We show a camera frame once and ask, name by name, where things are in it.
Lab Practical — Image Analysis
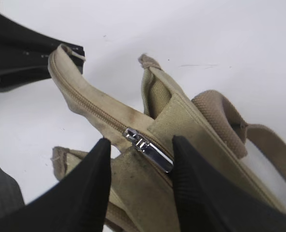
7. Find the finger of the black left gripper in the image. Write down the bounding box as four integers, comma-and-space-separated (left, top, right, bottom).
0, 55, 50, 92
0, 14, 85, 70

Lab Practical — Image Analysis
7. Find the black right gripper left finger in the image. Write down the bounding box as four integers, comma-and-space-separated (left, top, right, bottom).
0, 138, 111, 232

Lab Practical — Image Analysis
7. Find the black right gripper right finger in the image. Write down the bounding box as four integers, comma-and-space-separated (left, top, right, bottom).
172, 136, 286, 232

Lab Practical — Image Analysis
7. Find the silver zipper pull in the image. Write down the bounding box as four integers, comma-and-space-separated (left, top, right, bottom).
123, 128, 174, 173

